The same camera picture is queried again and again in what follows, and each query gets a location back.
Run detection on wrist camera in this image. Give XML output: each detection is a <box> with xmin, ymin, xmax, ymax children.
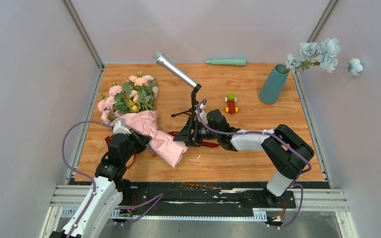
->
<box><xmin>113</xmin><ymin>118</ymin><xmax>131</xmax><ymax>135</ymax></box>
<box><xmin>198</xmin><ymin>103</ymin><xmax>208</xmax><ymax>124</ymax></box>

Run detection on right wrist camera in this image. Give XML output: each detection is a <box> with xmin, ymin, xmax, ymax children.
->
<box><xmin>198</xmin><ymin>103</ymin><xmax>208</xmax><ymax>124</ymax></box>

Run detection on black microphone tripod stand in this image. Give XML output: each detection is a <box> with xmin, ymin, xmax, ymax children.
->
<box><xmin>171</xmin><ymin>84</ymin><xmax>201</xmax><ymax>119</ymax></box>

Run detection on teal cylindrical vase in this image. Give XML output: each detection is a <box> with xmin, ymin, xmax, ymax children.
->
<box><xmin>259</xmin><ymin>64</ymin><xmax>289</xmax><ymax>105</ymax></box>

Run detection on mint green toy microphone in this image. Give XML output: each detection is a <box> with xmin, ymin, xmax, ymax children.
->
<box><xmin>205</xmin><ymin>58</ymin><xmax>247</xmax><ymax>66</ymax></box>

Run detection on light blue artificial flowers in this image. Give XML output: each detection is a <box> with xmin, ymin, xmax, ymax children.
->
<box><xmin>286</xmin><ymin>37</ymin><xmax>364</xmax><ymax>77</ymax></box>

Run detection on silver microphone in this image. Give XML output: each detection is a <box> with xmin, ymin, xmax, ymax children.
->
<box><xmin>152</xmin><ymin>51</ymin><xmax>201</xmax><ymax>90</ymax></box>

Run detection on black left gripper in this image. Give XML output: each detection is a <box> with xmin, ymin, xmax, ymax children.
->
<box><xmin>122</xmin><ymin>128</ymin><xmax>152</xmax><ymax>163</ymax></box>

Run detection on dark red printed ribbon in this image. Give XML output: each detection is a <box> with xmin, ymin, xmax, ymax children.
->
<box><xmin>105</xmin><ymin>131</ymin><xmax>220</xmax><ymax>170</ymax></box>

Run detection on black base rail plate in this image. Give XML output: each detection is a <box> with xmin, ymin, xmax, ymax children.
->
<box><xmin>67</xmin><ymin>178</ymin><xmax>331</xmax><ymax>219</ymax></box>

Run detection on toy brick car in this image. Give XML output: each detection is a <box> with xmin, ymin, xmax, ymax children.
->
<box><xmin>224</xmin><ymin>93</ymin><xmax>239</xmax><ymax>115</ymax></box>

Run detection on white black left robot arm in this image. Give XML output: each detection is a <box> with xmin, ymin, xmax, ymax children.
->
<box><xmin>50</xmin><ymin>131</ymin><xmax>151</xmax><ymax>238</ymax></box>

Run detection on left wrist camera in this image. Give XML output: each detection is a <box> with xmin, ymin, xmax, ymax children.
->
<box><xmin>113</xmin><ymin>118</ymin><xmax>131</xmax><ymax>135</ymax></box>

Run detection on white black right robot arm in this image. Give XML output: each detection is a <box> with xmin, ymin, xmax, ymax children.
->
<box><xmin>174</xmin><ymin>110</ymin><xmax>315</xmax><ymax>207</ymax></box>

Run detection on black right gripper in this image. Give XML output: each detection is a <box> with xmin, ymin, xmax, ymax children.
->
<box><xmin>173</xmin><ymin>117</ymin><xmax>220</xmax><ymax>147</ymax></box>

